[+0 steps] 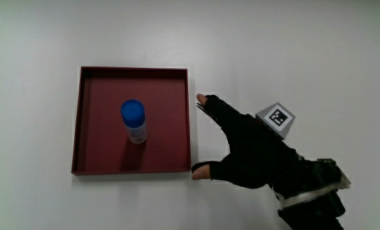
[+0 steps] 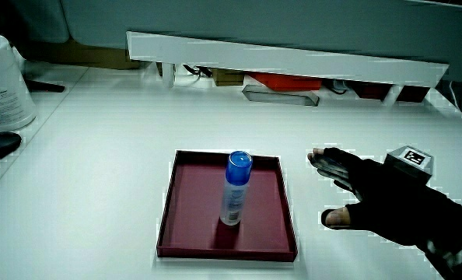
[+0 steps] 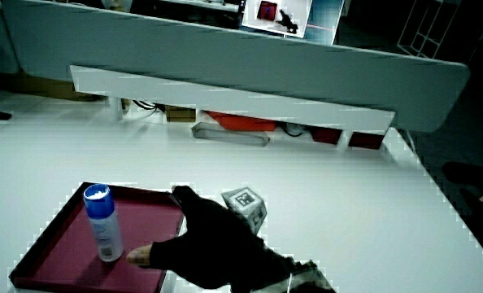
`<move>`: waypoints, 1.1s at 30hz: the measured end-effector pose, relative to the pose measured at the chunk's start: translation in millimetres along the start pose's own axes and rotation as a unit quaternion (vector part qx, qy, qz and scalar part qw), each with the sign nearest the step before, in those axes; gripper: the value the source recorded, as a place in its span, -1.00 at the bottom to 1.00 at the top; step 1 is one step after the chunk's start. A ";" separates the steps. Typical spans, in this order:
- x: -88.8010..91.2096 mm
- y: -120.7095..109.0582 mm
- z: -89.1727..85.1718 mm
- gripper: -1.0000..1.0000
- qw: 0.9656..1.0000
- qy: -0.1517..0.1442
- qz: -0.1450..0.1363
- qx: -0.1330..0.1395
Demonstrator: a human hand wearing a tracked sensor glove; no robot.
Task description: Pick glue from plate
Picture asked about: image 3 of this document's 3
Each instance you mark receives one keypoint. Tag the person's right hand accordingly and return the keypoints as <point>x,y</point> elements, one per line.
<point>217,244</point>

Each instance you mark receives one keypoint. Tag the blue capped white glue stick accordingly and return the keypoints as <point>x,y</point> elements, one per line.
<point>103,228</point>

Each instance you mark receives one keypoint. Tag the dark red square plate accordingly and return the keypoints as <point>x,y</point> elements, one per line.
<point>62,260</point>

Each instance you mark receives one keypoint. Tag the person's right forearm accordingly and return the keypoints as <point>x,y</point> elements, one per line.
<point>294,281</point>

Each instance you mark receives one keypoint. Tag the grey flat tray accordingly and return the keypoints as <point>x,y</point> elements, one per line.
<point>229,136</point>

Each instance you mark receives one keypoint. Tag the orange flat box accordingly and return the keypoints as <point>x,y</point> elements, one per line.
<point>243,122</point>

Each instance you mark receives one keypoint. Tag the brown cardboard small box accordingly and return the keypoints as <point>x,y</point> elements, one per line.
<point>180,114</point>

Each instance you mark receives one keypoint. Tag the white desk shelf riser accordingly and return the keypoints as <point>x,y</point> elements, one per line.
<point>225,99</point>

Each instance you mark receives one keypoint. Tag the dark red small box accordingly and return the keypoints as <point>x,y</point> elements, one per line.
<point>326,135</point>
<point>365,141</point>

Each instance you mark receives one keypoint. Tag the grey desk divider panel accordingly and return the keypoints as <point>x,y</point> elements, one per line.
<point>225,61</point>

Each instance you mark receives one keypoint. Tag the computer monitor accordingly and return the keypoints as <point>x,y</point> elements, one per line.
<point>282,18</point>

